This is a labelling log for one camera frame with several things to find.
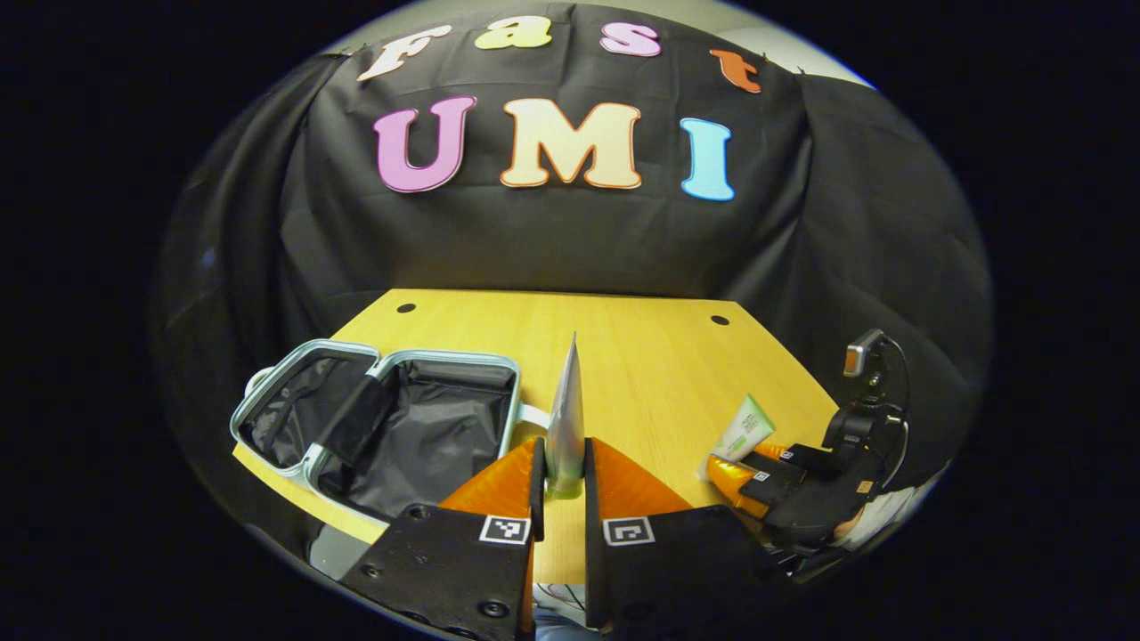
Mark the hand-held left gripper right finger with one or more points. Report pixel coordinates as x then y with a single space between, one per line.
590 490

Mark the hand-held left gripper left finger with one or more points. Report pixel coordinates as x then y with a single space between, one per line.
538 485

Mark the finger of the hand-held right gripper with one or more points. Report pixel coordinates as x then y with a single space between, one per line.
806 461
757 488

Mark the white and green tube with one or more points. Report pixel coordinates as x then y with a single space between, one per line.
744 434

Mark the silver skin care tube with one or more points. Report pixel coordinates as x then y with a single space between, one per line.
566 418

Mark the pale mint suitcase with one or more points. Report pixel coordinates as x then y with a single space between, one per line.
427 436

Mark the person's legs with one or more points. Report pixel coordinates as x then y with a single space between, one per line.
552 630

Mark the black backdrop cloth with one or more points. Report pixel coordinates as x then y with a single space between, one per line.
356 223

